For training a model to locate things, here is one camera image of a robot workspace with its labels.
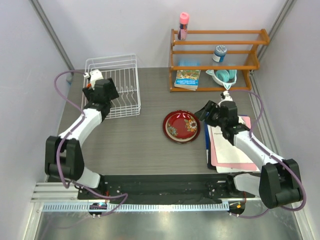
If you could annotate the wooden shelf rack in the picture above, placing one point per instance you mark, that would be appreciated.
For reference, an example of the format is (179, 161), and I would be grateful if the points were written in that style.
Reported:
(242, 46)

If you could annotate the white Canon safety booklet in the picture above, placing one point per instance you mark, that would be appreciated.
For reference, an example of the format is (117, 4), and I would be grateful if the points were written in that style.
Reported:
(225, 150)

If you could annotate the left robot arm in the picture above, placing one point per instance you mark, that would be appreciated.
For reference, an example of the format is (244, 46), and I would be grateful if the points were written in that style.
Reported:
(63, 153)

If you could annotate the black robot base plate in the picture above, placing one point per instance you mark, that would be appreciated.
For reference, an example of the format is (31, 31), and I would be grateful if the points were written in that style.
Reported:
(172, 188)

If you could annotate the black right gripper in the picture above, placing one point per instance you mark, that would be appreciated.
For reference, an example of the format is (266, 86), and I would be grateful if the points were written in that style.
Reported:
(202, 114)

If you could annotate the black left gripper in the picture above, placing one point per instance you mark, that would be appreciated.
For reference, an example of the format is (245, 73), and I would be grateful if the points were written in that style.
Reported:
(89, 93)

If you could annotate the blue clipboard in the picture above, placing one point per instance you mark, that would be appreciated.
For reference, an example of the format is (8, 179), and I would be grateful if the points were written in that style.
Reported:
(208, 148)

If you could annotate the large dark red plate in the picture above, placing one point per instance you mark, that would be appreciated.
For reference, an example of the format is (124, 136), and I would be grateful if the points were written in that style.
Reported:
(181, 141)

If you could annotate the blue lid jar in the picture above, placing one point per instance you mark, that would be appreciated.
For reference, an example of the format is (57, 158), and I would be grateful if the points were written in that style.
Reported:
(219, 53)

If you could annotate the white wire dish rack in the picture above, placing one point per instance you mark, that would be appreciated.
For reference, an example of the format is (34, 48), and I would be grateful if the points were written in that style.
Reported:
(123, 69)

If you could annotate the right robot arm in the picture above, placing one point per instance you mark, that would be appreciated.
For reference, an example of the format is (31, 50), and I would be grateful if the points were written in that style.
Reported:
(279, 183)

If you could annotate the clear plastic box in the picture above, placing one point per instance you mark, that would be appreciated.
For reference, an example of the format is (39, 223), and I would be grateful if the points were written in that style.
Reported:
(188, 62)

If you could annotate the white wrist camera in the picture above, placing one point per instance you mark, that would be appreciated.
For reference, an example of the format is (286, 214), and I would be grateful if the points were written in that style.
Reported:
(225, 96)
(93, 76)

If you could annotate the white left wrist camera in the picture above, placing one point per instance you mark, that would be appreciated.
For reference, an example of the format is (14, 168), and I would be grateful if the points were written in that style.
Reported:
(93, 76)

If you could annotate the red floral plate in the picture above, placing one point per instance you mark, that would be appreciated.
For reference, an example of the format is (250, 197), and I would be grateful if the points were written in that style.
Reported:
(182, 125)

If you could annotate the pink cap bottle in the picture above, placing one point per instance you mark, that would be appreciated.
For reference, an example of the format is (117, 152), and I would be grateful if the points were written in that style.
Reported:
(183, 26)

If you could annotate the colourful book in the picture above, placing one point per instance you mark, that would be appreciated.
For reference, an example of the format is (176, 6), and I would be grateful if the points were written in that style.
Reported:
(187, 79)

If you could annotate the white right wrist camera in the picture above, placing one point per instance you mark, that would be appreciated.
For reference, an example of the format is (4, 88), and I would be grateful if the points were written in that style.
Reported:
(225, 96)

